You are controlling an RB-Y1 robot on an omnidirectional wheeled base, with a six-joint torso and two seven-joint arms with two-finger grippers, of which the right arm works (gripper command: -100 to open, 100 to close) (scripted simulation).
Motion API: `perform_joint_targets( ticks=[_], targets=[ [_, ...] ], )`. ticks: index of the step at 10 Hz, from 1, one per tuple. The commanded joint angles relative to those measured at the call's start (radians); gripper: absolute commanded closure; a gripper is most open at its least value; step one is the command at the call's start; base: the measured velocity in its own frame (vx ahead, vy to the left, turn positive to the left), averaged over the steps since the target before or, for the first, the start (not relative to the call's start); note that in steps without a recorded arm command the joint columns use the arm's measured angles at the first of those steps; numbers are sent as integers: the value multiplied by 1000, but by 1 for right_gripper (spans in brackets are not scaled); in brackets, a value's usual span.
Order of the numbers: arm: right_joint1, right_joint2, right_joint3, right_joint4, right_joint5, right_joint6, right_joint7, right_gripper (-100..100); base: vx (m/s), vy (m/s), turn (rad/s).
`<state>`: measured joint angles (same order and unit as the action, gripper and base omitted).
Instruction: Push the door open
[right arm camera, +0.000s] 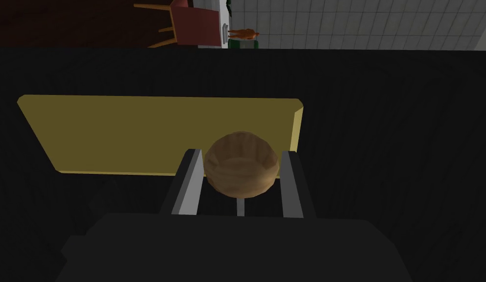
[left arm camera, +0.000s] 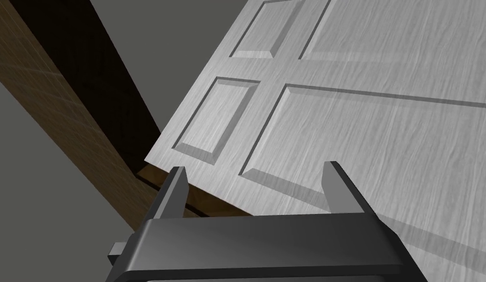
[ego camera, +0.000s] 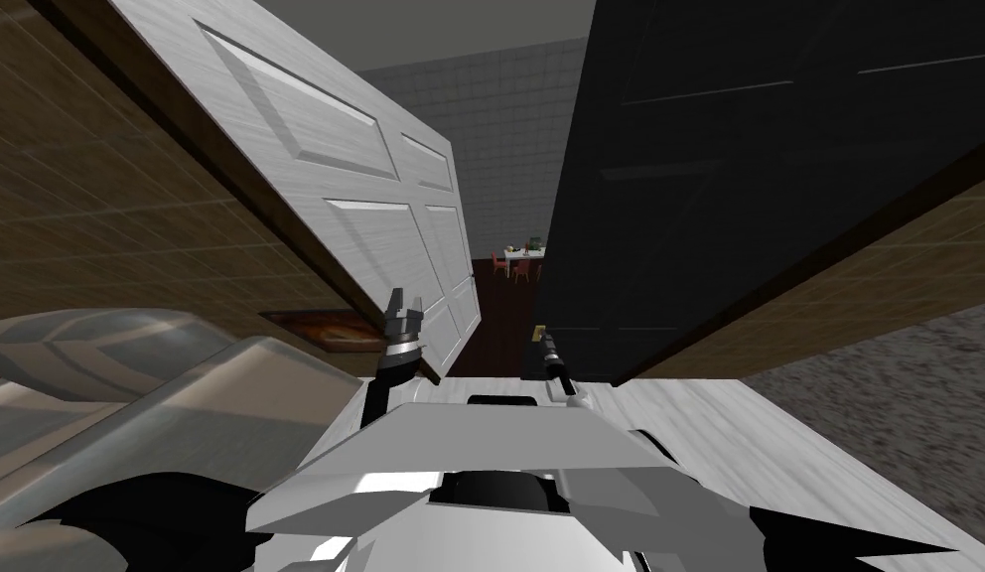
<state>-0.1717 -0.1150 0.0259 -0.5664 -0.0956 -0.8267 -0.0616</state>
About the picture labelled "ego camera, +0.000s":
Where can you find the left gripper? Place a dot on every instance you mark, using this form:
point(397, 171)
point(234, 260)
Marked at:
point(403, 326)

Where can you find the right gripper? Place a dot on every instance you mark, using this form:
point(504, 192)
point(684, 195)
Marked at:
point(549, 348)

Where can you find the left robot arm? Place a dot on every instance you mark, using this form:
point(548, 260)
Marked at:
point(159, 520)

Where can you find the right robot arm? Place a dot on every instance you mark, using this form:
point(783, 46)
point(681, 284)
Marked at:
point(826, 548)

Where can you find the red chair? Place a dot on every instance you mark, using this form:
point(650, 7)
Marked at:
point(500, 264)
point(523, 270)

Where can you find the white dining table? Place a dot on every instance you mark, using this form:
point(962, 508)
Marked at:
point(524, 252)

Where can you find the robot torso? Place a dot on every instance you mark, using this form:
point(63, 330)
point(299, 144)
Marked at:
point(492, 445)

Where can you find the white panelled door leaf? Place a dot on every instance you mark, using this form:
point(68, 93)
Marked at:
point(341, 175)

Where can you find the black panelled door leaf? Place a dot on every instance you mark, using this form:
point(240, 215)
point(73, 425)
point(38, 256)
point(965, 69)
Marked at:
point(723, 183)

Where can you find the brown framed wall picture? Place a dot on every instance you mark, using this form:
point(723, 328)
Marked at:
point(334, 330)

